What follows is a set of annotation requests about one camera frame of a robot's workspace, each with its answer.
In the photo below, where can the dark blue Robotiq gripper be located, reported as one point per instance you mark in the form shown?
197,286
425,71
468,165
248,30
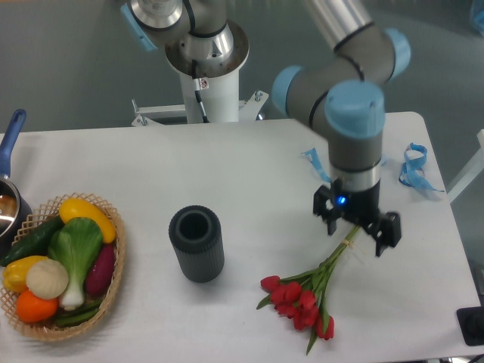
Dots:
360,208

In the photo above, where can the red tulip bouquet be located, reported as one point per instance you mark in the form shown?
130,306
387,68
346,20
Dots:
302,298

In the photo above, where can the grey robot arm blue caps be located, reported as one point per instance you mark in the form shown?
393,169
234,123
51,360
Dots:
342,101

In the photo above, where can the blue ribbon piece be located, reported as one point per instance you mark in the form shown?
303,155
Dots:
312,156

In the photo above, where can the black device at edge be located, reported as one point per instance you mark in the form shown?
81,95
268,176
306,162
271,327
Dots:
471,324

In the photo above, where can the dark grey ribbed vase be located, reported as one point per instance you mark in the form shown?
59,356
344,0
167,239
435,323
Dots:
195,233

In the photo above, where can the purple sweet potato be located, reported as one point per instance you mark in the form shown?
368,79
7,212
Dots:
99,277

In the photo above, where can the green bok choy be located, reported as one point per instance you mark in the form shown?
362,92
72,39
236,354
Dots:
76,247

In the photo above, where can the green bean pods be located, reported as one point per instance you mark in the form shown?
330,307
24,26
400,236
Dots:
79,316

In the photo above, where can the cream white onion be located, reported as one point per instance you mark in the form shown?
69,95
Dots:
47,279

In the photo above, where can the dark green cucumber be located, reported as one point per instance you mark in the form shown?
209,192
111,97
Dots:
35,243

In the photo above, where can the woven wicker basket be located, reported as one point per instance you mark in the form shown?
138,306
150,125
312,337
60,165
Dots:
49,331

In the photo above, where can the orange fruit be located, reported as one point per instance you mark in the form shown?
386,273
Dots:
32,309

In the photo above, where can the yellow bell pepper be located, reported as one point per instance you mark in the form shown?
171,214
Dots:
14,274

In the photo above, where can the white frame bar right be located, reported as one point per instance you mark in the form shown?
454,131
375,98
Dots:
468,173

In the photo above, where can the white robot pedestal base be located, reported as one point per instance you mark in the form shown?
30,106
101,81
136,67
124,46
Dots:
208,69

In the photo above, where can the blue handled saucepan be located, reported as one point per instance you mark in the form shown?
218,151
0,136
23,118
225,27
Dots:
14,209

